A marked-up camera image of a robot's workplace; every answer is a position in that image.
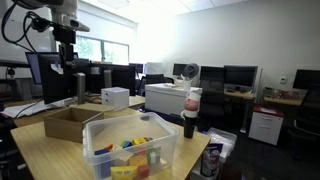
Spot grey monitor stand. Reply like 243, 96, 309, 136
77, 72, 86, 105
103, 69, 113, 89

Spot large blue block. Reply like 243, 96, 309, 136
99, 161, 113, 179

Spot black computer monitor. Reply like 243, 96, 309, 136
129, 62, 145, 75
223, 65, 259, 88
292, 68, 320, 90
172, 63, 188, 77

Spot large white storage box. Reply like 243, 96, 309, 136
144, 82, 203, 118

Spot orange yellow block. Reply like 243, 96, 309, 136
128, 154, 149, 167

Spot monitor with blue screen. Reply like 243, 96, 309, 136
25, 51, 43, 85

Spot red wooden block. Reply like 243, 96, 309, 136
137, 164, 151, 180

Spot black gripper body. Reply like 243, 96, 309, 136
52, 25, 77, 46

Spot office window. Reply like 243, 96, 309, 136
74, 35, 130, 66

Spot wooden office desk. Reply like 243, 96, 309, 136
223, 90, 257, 134
263, 95, 303, 108

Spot green and blue block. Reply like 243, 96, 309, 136
119, 139, 133, 149

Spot wide black monitor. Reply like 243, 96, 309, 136
89, 63, 137, 97

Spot white desk fan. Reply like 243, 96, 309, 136
183, 62, 200, 81

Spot yellow printed block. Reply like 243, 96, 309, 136
109, 165, 139, 180

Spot dark snack bag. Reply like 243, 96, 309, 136
201, 143, 224, 178

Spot white monitor back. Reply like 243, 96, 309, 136
145, 61, 164, 75

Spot white mug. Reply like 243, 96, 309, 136
179, 78, 194, 92

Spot white paper sheets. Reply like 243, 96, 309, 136
1, 99, 68, 119

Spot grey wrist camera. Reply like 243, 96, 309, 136
63, 14, 91, 33

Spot small white drawer unit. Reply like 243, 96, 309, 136
100, 86, 130, 112

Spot large black monitor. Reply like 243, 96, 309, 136
36, 53, 91, 105

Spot clear plastic storage bin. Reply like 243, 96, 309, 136
82, 111, 180, 180

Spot green wooden block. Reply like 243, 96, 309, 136
146, 147, 162, 166

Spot white filing cabinet red top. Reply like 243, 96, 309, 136
248, 105, 285, 146

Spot yellow wooden block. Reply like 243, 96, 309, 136
131, 137, 148, 146

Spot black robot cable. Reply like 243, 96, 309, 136
0, 2, 56, 54

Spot blue wooden block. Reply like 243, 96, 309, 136
94, 147, 110, 156

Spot brown cardboard box with lid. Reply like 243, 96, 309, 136
43, 102, 118, 144

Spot clear plastic floor bin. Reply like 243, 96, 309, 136
206, 127, 238, 158

